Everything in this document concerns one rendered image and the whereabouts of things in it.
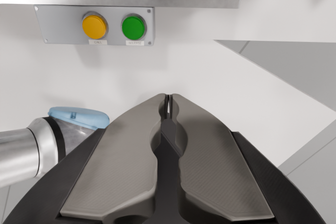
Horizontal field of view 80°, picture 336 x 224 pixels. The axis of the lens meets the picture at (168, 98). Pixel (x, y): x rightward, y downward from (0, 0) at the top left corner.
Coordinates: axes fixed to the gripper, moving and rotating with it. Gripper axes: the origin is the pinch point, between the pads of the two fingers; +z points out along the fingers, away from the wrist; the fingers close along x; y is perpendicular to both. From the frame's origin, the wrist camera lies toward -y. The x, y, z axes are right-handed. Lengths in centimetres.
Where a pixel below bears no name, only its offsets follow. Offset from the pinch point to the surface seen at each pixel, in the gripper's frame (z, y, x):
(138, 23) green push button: 26.0, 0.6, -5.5
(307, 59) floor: 123, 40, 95
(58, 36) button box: 27.2, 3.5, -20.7
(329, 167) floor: 123, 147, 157
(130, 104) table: 37.3, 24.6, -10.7
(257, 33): 37.2, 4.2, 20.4
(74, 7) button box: 27.3, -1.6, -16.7
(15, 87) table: 37, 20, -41
